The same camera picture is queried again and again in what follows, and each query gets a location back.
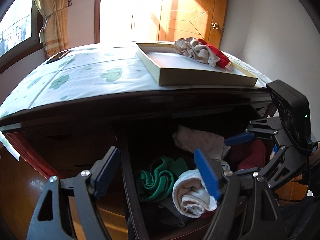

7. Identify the beige underwear bundle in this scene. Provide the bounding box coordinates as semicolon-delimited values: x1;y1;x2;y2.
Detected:
174;37;220;67

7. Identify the small red cloth in drawer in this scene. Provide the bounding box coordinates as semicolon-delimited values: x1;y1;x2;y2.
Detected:
231;139;266;171

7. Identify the black phone on dresser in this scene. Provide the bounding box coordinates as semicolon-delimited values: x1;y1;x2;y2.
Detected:
46;49;71;64

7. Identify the pink beige cloth in drawer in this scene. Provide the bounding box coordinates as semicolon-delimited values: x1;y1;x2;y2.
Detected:
172;126;231;160

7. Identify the cream white underwear roll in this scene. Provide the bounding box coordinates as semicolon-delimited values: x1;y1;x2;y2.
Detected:
172;169;217;218

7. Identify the dark wooden drawer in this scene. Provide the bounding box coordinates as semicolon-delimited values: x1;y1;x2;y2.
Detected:
3;119;276;240

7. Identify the wooden door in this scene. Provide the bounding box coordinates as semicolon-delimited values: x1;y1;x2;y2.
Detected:
158;0;228;48

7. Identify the red fleece underwear roll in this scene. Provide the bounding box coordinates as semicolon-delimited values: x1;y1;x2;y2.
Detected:
197;38;231;68

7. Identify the window with dark frame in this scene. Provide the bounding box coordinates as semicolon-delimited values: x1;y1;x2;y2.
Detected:
1;0;43;72

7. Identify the shallow cardboard box tray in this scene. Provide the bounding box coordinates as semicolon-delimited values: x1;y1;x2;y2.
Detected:
136;42;258;87

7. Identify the brass door knob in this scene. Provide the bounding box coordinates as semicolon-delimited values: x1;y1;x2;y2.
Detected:
211;23;220;30

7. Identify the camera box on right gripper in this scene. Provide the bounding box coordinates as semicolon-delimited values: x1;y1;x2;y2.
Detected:
266;80;312;151

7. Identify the green underwear bundle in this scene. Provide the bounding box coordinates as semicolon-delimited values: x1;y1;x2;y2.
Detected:
137;156;188;202

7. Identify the beige striped curtain right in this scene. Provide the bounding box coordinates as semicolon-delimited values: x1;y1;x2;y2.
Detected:
34;0;69;58

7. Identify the floral white table cover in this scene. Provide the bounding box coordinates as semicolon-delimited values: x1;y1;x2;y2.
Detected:
1;43;270;119

